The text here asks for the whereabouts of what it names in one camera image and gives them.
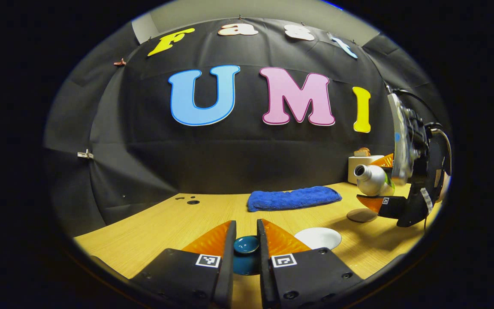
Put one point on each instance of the silver cloth clip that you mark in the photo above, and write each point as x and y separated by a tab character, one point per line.
85	154

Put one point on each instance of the silver green water bottle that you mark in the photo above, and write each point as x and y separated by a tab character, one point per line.
373	178

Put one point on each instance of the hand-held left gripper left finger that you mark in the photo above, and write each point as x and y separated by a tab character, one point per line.
225	274

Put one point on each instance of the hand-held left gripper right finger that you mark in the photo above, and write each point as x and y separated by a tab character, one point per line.
266	274

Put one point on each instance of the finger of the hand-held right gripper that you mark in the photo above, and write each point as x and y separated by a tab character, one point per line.
390	207
387	162

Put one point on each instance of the teal teacup lid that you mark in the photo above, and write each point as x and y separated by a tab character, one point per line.
247	245

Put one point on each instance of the round cork coaster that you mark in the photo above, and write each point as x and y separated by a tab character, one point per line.
360	215

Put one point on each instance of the white toaster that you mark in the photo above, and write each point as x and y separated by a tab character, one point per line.
373	160

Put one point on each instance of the teal teacup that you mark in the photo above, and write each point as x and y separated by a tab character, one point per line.
317	238

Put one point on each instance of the black backdrop cloth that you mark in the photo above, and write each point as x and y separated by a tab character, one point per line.
230	163

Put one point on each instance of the toast slice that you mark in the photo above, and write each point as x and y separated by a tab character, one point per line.
362	152

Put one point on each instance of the blue towel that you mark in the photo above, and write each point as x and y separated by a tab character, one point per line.
292	198

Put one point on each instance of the red cloth clip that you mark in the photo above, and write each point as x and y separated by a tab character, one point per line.
119	62

